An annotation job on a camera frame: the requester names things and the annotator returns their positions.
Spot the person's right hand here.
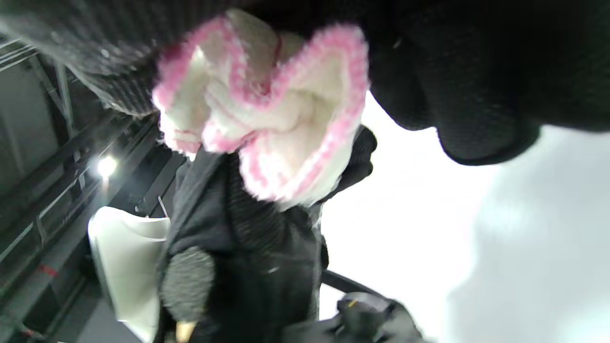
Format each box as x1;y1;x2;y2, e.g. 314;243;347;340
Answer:
0;0;610;166

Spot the person's left hand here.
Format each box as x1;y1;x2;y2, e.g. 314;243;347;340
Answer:
156;126;377;343

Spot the white pink-edged dish cloth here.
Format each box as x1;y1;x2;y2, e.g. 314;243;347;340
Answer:
152;9;370;211

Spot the person's left forearm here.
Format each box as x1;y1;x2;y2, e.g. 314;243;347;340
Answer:
174;320;198;343

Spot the dark grey tracking controller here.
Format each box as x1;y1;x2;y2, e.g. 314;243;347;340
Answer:
88;206;172;343

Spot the ceiling lamp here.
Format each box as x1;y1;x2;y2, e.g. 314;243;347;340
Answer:
95;155;119;179

